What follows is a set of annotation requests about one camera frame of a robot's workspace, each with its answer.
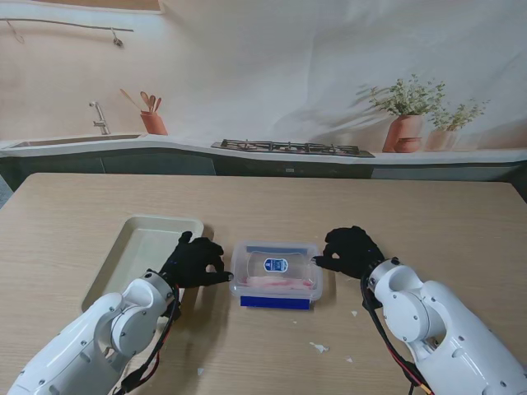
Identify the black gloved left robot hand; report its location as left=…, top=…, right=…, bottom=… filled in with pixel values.
left=158, top=230, right=235, bottom=291

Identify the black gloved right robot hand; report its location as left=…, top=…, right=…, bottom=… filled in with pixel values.
left=313, top=225, right=386, bottom=280

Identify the clear lid with blue label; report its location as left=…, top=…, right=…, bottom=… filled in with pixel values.
left=231, top=239, right=323, bottom=290

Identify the pink bacon slab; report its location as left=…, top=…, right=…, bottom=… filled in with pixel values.
left=245, top=276, right=315, bottom=290

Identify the clear container with blue clips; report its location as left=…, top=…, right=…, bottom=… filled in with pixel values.
left=228, top=239, right=324, bottom=309

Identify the cream rectangular tray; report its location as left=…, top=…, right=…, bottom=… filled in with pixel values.
left=80, top=213, right=206, bottom=314

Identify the printed kitchen backdrop cloth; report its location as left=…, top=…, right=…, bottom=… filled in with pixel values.
left=0, top=0, right=527, bottom=182

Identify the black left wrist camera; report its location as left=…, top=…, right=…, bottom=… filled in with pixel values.
left=161, top=302, right=183, bottom=328

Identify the red black left arm cable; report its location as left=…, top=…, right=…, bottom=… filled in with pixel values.
left=114, top=283, right=184, bottom=394

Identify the red black arm cable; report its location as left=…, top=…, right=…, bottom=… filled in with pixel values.
left=360, top=279, right=433, bottom=395
left=114, top=283, right=184, bottom=394

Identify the red black right arm cable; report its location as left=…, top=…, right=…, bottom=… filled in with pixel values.
left=360, top=279, right=433, bottom=395

